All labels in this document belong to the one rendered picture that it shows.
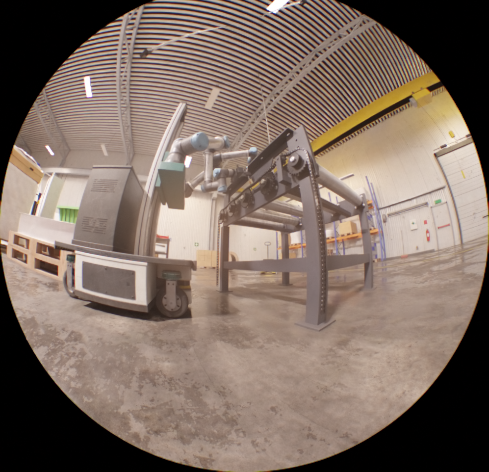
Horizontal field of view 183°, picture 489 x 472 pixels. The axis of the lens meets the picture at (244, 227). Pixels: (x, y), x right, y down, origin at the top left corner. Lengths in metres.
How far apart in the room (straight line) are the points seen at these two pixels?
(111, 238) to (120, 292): 0.29
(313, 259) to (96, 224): 1.15
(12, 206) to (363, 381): 3.33
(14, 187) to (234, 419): 3.07
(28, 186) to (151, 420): 3.01
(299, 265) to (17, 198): 3.36
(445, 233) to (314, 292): 9.43
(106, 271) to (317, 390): 0.89
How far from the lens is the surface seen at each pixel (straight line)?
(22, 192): 3.05
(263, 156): 1.31
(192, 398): 0.41
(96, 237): 0.98
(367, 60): 9.92
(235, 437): 0.34
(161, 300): 0.85
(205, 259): 8.51
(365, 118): 8.26
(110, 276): 0.84
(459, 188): 10.65
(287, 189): 0.96
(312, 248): 0.73
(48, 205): 3.75
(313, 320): 0.78
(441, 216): 9.95
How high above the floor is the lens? 0.31
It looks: 14 degrees up
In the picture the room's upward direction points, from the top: straight up
